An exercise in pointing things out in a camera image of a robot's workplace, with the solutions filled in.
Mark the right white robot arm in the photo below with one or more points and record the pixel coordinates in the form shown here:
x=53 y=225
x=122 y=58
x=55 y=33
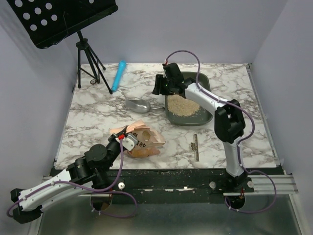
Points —
x=229 y=122

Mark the silver metal litter scoop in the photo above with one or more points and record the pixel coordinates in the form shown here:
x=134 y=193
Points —
x=141 y=106

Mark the dark green litter tray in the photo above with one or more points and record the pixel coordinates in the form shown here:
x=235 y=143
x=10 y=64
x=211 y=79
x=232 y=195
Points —
x=201 y=117

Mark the blue cylindrical handle tool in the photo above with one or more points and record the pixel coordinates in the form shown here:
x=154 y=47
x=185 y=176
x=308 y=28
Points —
x=121 y=67

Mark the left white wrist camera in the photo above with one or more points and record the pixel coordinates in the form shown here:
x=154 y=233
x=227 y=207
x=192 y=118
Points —
x=129 y=141

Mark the beige litter pile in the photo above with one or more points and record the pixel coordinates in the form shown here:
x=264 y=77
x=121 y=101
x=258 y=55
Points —
x=181 y=107

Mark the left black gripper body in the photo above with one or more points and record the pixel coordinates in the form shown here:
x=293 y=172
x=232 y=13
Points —
x=113 y=147

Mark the aluminium extrusion rail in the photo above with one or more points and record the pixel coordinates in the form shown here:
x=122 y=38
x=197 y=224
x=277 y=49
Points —
x=262 y=185

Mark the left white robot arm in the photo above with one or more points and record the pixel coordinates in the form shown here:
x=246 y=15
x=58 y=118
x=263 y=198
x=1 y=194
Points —
x=87 y=174

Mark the orange cat litter bag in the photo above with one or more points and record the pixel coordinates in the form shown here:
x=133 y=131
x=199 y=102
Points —
x=149 y=140

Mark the black perforated music stand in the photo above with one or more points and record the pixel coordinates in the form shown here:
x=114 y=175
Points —
x=48 y=22

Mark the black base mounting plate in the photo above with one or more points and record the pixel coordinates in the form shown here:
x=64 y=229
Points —
x=169 y=186

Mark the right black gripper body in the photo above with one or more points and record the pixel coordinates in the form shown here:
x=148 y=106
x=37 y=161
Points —
x=159 y=84

